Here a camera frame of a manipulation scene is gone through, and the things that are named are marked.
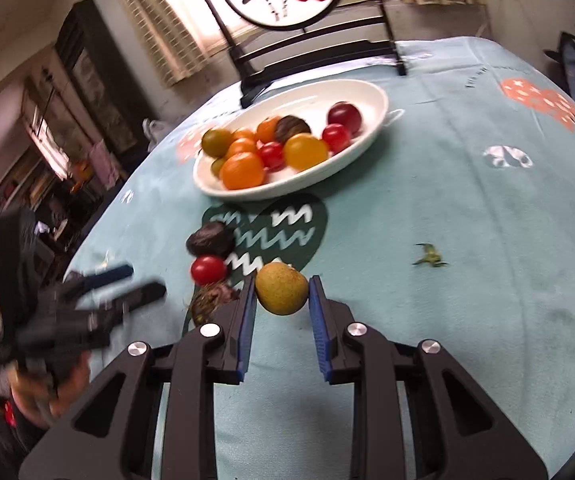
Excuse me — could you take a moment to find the green fruit stem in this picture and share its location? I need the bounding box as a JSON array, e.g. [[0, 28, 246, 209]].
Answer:
[[413, 243, 448, 268]]

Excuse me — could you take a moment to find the light blue tablecloth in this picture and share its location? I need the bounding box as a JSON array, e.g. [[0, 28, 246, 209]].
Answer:
[[70, 37, 575, 474]]

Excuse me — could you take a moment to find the dark red plum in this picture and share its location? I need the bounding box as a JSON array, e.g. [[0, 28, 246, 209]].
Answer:
[[327, 102, 362, 136]]

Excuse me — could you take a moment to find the large orange tangerine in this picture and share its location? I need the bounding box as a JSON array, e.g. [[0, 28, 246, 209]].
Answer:
[[219, 152, 266, 191]]

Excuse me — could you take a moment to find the round painted table screen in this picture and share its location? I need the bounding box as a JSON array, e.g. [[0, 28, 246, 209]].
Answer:
[[204, 0, 408, 108]]

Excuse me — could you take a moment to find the dark wooden cabinet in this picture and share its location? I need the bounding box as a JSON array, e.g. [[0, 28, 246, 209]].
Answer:
[[55, 0, 155, 172]]

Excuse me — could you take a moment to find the small orange tangerine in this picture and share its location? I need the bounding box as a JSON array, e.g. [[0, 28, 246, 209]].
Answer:
[[225, 138, 257, 159]]

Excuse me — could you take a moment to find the white plastic bag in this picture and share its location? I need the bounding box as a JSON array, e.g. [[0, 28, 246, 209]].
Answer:
[[142, 119, 174, 152]]

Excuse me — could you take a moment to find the yellow pear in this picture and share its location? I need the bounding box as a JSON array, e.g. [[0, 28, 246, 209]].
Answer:
[[256, 262, 308, 316]]

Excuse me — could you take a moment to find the white oval plate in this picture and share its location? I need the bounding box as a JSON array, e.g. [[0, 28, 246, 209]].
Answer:
[[193, 79, 389, 202]]

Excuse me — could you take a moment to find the yellow orange fruit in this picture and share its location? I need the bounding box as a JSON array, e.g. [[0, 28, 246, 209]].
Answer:
[[284, 133, 330, 171]]

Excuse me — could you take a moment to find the dried brown husk fruit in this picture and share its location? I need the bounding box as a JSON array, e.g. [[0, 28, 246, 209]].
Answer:
[[188, 281, 240, 326]]

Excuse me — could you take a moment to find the red cherry tomato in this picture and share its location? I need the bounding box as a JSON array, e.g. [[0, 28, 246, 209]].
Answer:
[[257, 141, 285, 172], [190, 255, 228, 287], [321, 124, 353, 154]]

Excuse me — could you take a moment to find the greenish yellow orange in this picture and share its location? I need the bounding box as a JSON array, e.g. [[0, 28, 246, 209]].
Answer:
[[200, 128, 233, 158]]

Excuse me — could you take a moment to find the small yellow loquat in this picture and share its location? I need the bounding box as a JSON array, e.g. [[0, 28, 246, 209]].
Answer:
[[210, 158, 226, 179]]

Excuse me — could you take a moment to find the left hand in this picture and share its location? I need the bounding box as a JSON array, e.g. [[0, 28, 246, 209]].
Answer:
[[7, 351, 91, 429]]

